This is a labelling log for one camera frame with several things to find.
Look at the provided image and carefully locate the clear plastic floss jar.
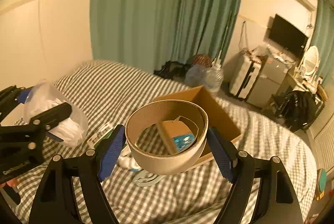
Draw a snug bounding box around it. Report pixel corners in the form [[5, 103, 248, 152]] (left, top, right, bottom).
[[19, 80, 88, 147]]

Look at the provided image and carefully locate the white tape roll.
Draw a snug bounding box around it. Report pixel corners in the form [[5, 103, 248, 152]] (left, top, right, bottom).
[[125, 99, 208, 175]]

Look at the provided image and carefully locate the teal blister pill pack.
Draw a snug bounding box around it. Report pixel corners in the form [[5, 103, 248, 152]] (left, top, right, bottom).
[[172, 133, 195, 153]]

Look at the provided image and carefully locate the green white medicine box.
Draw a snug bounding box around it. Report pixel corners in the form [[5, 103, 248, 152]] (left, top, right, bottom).
[[87, 123, 114, 149]]

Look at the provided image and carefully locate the person's left hand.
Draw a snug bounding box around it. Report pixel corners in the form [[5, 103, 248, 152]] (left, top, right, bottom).
[[0, 178, 18, 188]]

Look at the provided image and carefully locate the teal topped stool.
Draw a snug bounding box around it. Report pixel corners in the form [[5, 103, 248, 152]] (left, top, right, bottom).
[[315, 169, 327, 201]]

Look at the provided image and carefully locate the grey checkered bed cover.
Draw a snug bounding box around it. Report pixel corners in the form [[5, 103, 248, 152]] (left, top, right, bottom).
[[10, 59, 318, 224]]

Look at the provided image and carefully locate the white louvered wardrobe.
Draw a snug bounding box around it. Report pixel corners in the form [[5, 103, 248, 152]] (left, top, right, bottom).
[[307, 105, 333, 180]]

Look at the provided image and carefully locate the black jacket on chair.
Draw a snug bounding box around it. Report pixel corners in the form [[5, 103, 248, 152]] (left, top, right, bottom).
[[270, 90, 324, 132]]

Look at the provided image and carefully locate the open cardboard box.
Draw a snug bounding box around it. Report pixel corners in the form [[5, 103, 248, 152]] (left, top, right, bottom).
[[152, 84, 242, 171]]

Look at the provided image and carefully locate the white dressing table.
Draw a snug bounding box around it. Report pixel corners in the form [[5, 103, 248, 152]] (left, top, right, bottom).
[[285, 72, 328, 102]]

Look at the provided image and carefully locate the white suitcase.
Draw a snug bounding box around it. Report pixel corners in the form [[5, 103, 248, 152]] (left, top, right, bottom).
[[229, 53, 262, 99]]

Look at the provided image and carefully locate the black bag on floor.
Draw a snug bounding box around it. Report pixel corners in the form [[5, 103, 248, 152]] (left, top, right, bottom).
[[153, 61, 191, 80]]

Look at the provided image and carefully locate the clear water jug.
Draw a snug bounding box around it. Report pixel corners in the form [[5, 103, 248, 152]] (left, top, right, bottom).
[[184, 64, 206, 87], [203, 64, 224, 95]]

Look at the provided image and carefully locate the silver mini fridge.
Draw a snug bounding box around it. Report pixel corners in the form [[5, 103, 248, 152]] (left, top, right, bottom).
[[246, 55, 288, 108]]

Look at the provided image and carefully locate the white oval vanity mirror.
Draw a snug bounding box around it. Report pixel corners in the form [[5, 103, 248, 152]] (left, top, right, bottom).
[[302, 45, 320, 77]]

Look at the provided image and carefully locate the white mop pole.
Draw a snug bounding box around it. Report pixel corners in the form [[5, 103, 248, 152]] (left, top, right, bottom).
[[213, 10, 232, 66]]

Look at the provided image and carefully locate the large green curtain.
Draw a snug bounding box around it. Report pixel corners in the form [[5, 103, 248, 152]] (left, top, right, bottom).
[[90, 0, 241, 73]]

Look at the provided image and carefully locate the brown patterned bag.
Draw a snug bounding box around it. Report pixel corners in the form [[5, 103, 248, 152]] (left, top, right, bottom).
[[192, 54, 212, 68]]

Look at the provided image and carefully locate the small green curtain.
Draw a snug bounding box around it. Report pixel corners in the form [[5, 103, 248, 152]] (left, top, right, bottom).
[[311, 0, 334, 85]]

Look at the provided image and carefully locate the black wall television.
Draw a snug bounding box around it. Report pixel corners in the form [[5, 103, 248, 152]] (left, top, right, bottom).
[[268, 14, 309, 58]]

